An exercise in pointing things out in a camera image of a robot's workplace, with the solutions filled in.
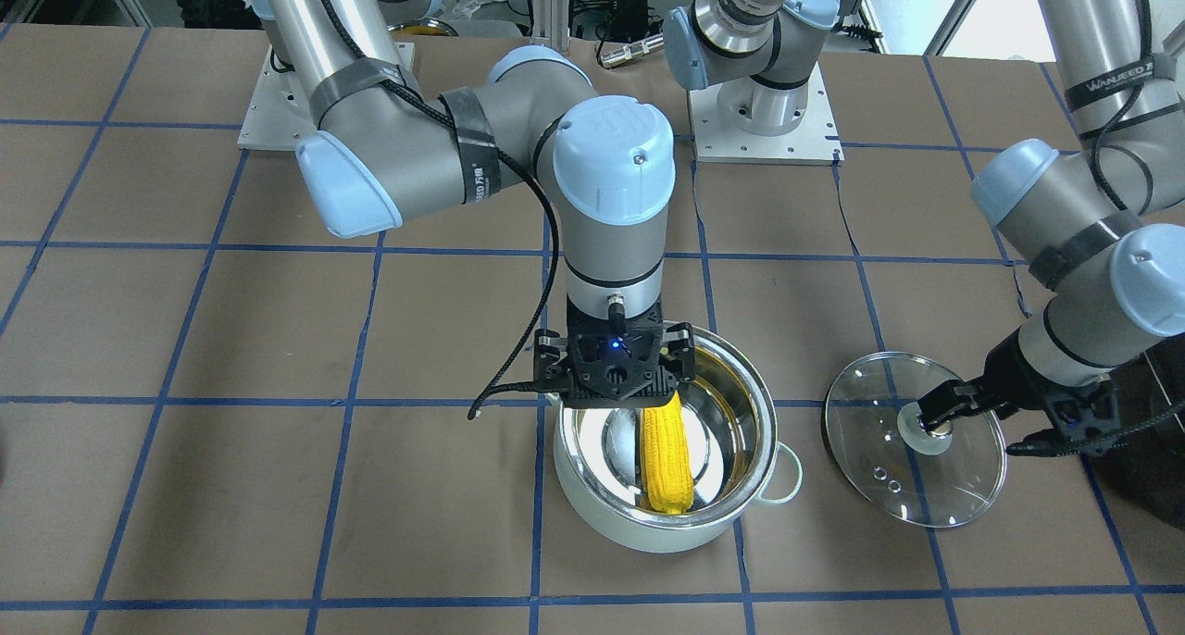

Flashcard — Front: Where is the pale green electric pot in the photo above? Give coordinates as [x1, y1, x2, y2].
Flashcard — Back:
[552, 327, 803, 554]

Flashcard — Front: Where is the glass pot lid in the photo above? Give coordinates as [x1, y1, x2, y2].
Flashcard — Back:
[821, 351, 1006, 530]

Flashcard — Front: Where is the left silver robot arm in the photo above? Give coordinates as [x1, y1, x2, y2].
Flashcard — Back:
[662, 0, 1181, 457]

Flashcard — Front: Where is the steel bowl with yellow item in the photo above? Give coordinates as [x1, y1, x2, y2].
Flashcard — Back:
[387, 18, 460, 37]

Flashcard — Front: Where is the dark brown rice cooker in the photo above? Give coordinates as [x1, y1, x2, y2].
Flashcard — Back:
[1091, 336, 1184, 530]

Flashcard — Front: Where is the yellow corn cob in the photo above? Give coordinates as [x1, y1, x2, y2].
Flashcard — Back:
[641, 393, 694, 517]

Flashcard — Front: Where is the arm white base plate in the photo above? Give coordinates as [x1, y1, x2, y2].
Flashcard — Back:
[687, 66, 845, 166]
[237, 49, 338, 153]

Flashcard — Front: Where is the silver cylindrical connector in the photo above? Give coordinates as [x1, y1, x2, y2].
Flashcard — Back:
[596, 32, 665, 70]

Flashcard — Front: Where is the aluminium frame post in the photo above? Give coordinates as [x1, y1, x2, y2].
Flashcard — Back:
[529, 0, 571, 56]

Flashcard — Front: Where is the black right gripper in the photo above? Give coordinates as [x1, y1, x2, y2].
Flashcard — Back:
[533, 304, 697, 410]

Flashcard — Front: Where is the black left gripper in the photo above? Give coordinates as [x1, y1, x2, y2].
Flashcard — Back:
[916, 331, 1123, 454]

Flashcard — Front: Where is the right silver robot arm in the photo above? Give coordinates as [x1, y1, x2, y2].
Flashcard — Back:
[251, 0, 697, 413]

